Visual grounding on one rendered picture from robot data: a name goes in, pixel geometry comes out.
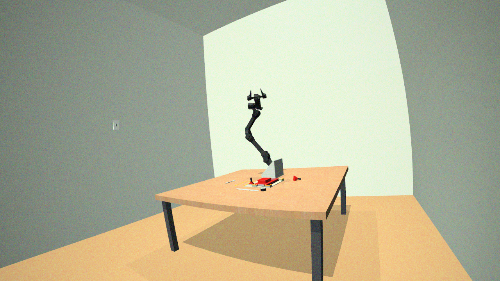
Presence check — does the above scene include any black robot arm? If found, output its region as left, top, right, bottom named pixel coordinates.
left=245, top=103, right=273, bottom=166

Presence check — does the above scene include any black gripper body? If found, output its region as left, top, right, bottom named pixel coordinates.
left=247, top=94, right=266, bottom=105

